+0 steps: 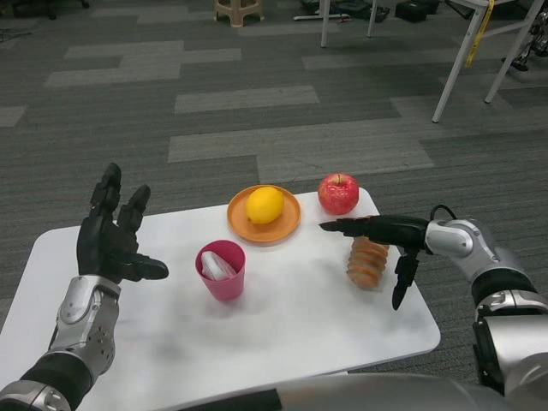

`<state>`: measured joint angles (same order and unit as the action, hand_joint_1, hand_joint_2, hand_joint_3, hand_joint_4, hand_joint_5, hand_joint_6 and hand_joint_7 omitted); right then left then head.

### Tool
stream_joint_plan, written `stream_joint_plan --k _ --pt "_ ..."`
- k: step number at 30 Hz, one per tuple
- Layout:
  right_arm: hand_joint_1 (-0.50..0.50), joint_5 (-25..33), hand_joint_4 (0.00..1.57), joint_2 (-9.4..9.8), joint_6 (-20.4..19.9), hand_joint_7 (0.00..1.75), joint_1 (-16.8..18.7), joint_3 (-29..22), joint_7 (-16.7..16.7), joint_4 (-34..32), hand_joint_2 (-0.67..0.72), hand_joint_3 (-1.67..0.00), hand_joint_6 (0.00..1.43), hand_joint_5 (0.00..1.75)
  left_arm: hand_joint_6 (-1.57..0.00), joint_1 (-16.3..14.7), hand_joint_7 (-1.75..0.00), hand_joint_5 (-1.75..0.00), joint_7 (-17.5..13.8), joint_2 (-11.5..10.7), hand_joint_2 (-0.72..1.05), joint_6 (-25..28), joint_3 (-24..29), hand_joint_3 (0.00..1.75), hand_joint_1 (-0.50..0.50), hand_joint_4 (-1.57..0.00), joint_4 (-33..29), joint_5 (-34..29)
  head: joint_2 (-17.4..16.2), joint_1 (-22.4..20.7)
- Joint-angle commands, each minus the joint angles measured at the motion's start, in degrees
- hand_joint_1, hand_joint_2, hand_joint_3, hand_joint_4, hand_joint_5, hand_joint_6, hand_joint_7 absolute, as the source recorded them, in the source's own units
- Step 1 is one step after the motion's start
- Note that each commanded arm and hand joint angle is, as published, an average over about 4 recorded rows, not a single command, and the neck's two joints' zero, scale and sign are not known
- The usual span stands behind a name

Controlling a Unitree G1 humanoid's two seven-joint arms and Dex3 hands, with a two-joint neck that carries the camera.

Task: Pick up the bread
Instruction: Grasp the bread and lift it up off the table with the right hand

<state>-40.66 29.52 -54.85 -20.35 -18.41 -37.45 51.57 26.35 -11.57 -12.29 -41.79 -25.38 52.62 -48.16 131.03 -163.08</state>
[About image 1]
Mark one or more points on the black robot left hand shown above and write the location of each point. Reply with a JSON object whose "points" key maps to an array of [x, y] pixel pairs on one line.
{"points": [[103, 244]]}

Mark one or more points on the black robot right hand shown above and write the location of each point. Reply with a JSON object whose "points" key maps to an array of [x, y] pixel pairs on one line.
{"points": [[398, 231]]}

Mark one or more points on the ridged orange bread loaf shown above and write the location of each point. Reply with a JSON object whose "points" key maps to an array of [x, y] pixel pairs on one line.
{"points": [[366, 267]]}

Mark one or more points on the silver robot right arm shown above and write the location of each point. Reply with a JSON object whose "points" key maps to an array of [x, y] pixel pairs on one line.
{"points": [[454, 237]]}

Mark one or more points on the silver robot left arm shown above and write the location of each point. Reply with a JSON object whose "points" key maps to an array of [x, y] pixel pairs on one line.
{"points": [[81, 325]]}

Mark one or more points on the red apple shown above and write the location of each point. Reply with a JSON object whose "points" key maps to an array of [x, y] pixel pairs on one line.
{"points": [[338, 194]]}

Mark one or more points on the white plastic packet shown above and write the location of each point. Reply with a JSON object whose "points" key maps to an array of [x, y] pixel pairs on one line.
{"points": [[214, 267]]}

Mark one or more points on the pink plastic cup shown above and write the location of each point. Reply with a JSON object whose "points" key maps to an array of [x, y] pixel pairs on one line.
{"points": [[227, 287]]}

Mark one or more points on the yellow lemon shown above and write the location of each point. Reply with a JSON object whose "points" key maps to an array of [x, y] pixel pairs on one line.
{"points": [[265, 205]]}

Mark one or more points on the orange plate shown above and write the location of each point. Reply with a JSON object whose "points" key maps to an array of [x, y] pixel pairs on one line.
{"points": [[257, 235]]}

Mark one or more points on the large white table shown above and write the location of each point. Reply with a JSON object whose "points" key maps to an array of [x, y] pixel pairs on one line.
{"points": [[454, 77]]}

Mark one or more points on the yellow tape measure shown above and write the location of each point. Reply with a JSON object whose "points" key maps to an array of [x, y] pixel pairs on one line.
{"points": [[477, 38]]}

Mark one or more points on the black equipment case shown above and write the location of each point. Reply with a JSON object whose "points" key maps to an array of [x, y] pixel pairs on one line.
{"points": [[415, 9]]}

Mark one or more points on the white standing desk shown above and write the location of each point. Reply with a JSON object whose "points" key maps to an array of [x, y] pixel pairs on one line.
{"points": [[321, 16]]}

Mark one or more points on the grey legged robot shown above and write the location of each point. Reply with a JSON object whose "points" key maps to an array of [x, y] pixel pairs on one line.
{"points": [[535, 38]]}

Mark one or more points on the beige plastic stool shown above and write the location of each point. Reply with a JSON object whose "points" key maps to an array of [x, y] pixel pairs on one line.
{"points": [[237, 10]]}

